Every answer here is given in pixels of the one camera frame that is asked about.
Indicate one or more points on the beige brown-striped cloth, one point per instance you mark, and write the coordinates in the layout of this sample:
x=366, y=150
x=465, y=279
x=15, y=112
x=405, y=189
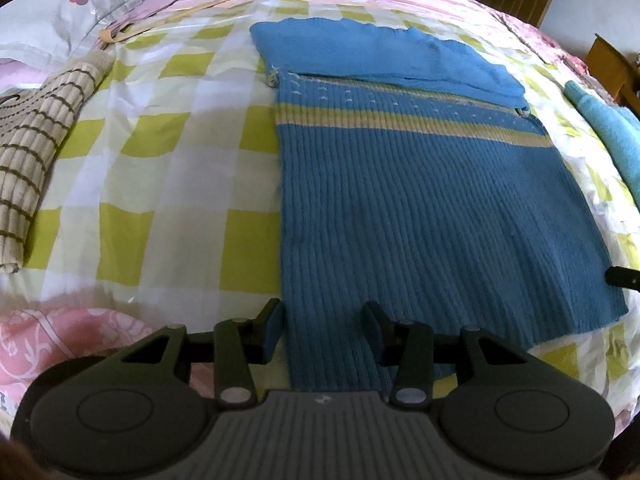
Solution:
x=30, y=160

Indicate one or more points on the pink floral quilt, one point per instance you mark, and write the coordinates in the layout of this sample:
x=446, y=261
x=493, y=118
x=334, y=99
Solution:
x=65, y=345

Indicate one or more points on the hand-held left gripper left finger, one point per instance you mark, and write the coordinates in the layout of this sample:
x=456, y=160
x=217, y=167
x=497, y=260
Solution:
x=272, y=329

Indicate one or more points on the yellow white checked bed sheet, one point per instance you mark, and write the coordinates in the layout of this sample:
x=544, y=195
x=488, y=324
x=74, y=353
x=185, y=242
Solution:
x=165, y=175

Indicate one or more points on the grey pillow with pink dots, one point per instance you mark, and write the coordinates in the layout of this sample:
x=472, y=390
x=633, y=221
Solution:
x=65, y=15

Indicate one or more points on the light blue knit sweater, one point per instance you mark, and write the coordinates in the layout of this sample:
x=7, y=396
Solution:
x=612, y=125

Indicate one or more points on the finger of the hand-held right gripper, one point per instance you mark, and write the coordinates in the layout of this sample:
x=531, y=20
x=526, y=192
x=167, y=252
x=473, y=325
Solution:
x=622, y=277

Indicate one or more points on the wooden desk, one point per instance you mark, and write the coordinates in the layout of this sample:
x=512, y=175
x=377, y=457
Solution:
x=612, y=67

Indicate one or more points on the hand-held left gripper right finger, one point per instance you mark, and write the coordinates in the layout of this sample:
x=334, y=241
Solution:
x=372, y=326

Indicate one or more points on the blue patterned knit sweater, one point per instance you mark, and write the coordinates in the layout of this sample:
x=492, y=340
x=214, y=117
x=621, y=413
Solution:
x=425, y=200

